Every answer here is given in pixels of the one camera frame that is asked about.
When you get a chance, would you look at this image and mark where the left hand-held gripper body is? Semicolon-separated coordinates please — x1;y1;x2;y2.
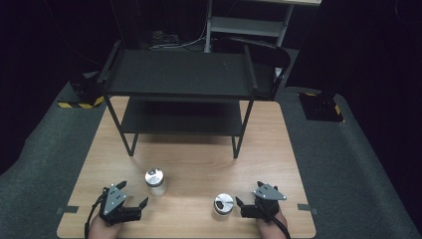
99;183;142;227

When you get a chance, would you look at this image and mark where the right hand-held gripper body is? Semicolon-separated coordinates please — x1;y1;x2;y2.
240;183;288;221

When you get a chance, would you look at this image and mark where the glass jar with brown powder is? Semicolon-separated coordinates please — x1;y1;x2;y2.
213;192;235;219

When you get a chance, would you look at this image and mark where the glass jar with white granules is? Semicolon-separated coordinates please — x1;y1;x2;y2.
144;167;167;197

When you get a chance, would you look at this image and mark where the black two-tier metal rack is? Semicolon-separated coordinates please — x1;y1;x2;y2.
97;39;260;159

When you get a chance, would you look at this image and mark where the person's left hand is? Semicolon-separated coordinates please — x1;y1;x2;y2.
88;214;125;239

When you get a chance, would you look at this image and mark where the person's right hand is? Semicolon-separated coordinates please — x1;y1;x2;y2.
256;211;289;239

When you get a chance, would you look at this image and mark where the grey tape strip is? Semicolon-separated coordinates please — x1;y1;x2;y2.
297;202;319;215
55;205;81;215

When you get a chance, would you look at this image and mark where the black stand base striped tape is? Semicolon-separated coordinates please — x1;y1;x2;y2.
298;91;345;123
57;71;106;111

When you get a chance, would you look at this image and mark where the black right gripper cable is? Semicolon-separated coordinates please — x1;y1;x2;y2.
267;207;292;239

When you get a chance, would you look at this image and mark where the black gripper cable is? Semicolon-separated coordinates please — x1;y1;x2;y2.
84;193;107;239
267;207;292;239

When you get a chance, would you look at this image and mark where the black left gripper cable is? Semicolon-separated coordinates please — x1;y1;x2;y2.
84;193;107;239

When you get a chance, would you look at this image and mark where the white floor cable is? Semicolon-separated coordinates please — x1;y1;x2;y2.
147;22;209;51

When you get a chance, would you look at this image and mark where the light desk with grey frame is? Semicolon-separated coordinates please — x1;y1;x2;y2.
203;0;323;54

